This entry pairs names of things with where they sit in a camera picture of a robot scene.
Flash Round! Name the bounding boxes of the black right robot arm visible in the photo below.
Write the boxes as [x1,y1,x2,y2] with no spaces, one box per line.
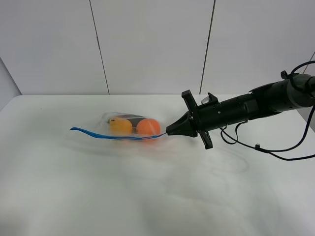
[166,74,315,149]

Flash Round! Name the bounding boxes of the clear zip bag blue zipper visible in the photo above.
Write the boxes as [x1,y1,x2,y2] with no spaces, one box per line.
[66,112,168,145]

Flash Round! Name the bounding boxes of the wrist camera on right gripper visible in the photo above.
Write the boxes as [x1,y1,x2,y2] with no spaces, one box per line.
[201,92,218,105]

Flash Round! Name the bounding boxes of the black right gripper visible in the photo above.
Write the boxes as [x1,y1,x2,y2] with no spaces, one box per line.
[166,90,257,149]

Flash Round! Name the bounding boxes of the black cable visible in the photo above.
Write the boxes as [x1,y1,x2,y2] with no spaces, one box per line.
[220,50,315,162]

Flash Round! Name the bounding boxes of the yellow ball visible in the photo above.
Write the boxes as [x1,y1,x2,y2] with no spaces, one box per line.
[109,117,132,134]

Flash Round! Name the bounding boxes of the orange ball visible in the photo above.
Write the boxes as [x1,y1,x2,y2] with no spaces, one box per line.
[136,118,161,138]

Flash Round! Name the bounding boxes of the dark flat item in bag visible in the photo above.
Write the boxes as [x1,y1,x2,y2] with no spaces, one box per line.
[116,114,145,124]

